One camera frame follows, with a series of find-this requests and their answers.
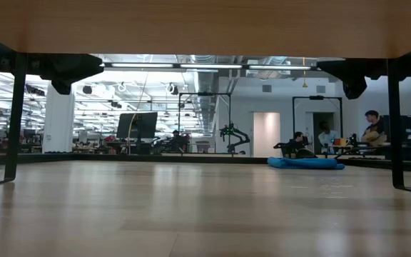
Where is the distant black monitor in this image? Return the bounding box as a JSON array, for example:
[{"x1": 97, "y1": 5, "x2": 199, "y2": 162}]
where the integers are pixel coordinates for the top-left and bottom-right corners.
[{"x1": 116, "y1": 111, "x2": 158, "y2": 140}]

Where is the wooden shelf with black legs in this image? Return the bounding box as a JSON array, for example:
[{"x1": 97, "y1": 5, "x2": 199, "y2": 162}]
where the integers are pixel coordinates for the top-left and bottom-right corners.
[{"x1": 0, "y1": 0, "x2": 411, "y2": 196}]

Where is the yellow hanging pendant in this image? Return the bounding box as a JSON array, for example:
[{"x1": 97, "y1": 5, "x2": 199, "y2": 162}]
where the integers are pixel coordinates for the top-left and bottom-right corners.
[{"x1": 301, "y1": 56, "x2": 308, "y2": 89}]

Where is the blue folded cloth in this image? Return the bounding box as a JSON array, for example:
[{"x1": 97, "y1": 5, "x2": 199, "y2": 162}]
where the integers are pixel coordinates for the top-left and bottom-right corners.
[{"x1": 267, "y1": 156, "x2": 346, "y2": 171}]

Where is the black aluminium table frame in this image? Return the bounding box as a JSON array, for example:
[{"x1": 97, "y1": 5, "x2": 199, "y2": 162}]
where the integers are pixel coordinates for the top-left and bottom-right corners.
[{"x1": 0, "y1": 152, "x2": 411, "y2": 174}]

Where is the white pillar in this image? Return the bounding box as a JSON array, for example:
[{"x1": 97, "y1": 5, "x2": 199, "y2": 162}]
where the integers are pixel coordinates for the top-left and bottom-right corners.
[{"x1": 42, "y1": 84, "x2": 76, "y2": 153}]

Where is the black stand frame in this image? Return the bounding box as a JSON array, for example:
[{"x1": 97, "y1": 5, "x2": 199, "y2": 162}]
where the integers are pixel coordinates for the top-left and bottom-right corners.
[
  {"x1": 292, "y1": 95, "x2": 344, "y2": 143},
  {"x1": 178, "y1": 91, "x2": 233, "y2": 154}
]

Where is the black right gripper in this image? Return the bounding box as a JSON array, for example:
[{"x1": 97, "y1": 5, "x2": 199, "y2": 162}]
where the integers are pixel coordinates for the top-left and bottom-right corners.
[{"x1": 318, "y1": 59, "x2": 387, "y2": 100}]

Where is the ceiling light strip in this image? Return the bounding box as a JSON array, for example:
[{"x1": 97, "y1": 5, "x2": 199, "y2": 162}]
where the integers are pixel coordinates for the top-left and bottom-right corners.
[
  {"x1": 248, "y1": 64, "x2": 312, "y2": 71},
  {"x1": 180, "y1": 64, "x2": 243, "y2": 70},
  {"x1": 111, "y1": 63, "x2": 174, "y2": 69}
]

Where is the white lit doorway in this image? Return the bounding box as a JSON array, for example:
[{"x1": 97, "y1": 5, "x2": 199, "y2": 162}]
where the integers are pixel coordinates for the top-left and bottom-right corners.
[{"x1": 252, "y1": 111, "x2": 281, "y2": 158}]

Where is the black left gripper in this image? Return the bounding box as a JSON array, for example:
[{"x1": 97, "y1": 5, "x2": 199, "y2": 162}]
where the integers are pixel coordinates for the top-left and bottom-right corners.
[{"x1": 39, "y1": 54, "x2": 105, "y2": 96}]

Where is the person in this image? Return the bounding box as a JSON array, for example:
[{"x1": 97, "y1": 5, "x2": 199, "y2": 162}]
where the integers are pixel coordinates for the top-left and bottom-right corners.
[
  {"x1": 317, "y1": 121, "x2": 339, "y2": 146},
  {"x1": 360, "y1": 109, "x2": 387, "y2": 147},
  {"x1": 288, "y1": 131, "x2": 313, "y2": 158}
]

